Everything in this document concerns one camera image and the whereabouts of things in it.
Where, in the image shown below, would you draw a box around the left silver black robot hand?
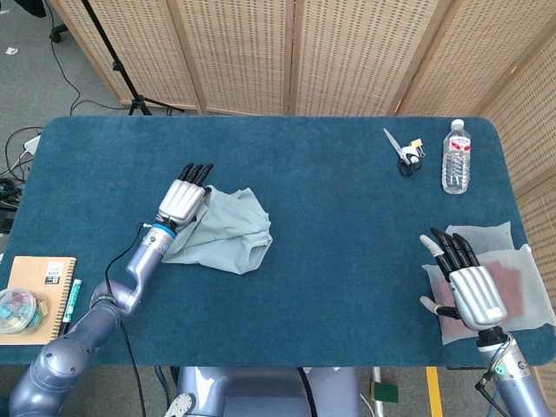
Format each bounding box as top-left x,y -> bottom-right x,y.
156,162 -> 215,227

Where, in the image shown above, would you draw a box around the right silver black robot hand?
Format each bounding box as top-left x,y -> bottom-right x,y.
419,227 -> 509,332

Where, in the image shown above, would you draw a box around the light green t-shirt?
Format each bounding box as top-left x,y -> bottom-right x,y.
161,185 -> 274,275

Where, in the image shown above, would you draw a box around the large frosted plastic bag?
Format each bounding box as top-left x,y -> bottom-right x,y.
421,243 -> 556,347

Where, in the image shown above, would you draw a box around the small frosted plastic bag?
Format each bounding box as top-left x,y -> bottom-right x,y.
445,221 -> 513,261

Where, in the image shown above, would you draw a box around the clear plastic water bottle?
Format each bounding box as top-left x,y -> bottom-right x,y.
441,119 -> 473,195

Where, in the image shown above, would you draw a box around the white tube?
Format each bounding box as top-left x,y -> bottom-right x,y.
372,367 -> 386,417

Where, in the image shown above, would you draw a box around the black tripod stand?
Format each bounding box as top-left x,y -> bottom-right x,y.
80,0 -> 186,116

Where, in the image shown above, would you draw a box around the green block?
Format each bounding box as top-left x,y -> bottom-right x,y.
368,381 -> 400,403

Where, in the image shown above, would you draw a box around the green white marker pen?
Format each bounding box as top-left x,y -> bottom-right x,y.
62,278 -> 83,335

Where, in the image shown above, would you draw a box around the blue carpet table cover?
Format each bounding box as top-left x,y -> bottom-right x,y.
0,115 -> 556,368

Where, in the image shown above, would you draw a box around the brown spiral notebook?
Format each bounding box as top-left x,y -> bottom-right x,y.
0,255 -> 77,347

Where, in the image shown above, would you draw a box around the clear tub of coloured clips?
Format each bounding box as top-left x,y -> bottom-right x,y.
0,286 -> 52,335

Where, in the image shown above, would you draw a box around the blue-grey robot torso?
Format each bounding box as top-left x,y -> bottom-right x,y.
167,367 -> 361,417

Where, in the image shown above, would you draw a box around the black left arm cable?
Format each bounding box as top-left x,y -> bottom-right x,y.
105,222 -> 151,417

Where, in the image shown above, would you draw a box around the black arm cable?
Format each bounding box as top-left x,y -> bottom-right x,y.
474,376 -> 500,417
105,222 -> 151,417

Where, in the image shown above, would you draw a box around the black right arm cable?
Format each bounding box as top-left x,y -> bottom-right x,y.
474,376 -> 500,417

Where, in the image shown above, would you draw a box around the black cable bundle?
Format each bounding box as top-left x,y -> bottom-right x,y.
0,125 -> 44,205

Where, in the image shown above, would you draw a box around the black handled scissors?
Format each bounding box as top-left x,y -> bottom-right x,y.
382,128 -> 423,177

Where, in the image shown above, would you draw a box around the black floor cable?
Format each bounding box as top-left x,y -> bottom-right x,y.
43,0 -> 127,116

